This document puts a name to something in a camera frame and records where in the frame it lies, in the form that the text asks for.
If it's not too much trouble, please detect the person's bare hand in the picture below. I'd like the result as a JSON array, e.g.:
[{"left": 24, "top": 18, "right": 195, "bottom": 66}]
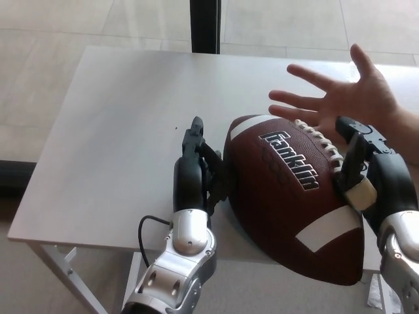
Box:
[{"left": 268, "top": 43, "right": 402, "bottom": 145}]

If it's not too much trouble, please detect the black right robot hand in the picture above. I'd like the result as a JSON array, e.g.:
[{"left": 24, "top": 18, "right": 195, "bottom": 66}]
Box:
[{"left": 333, "top": 116, "right": 419, "bottom": 236}]

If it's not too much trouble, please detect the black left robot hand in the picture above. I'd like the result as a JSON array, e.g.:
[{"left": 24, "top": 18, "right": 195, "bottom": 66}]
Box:
[{"left": 172, "top": 116, "right": 232, "bottom": 218}]

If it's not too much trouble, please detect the brown Franklin football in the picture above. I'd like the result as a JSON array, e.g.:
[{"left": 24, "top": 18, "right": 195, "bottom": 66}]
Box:
[{"left": 223, "top": 114, "right": 365, "bottom": 287}]

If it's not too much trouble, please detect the person's bare forearm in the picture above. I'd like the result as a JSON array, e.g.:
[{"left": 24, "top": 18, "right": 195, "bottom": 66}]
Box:
[{"left": 386, "top": 107, "right": 419, "bottom": 164}]

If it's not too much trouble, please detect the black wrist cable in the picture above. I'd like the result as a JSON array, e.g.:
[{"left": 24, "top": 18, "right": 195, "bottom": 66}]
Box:
[{"left": 137, "top": 215, "right": 174, "bottom": 271}]

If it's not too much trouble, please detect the white metal desk frame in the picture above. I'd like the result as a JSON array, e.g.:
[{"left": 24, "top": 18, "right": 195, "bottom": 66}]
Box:
[{"left": 31, "top": 243, "right": 388, "bottom": 314}]

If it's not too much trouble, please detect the black vertical window post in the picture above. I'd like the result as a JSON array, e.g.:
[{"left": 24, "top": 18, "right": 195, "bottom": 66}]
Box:
[{"left": 189, "top": 0, "right": 223, "bottom": 55}]

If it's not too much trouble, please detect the black floor rail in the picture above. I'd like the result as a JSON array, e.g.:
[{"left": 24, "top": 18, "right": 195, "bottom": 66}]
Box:
[{"left": 0, "top": 159, "right": 37, "bottom": 190}]

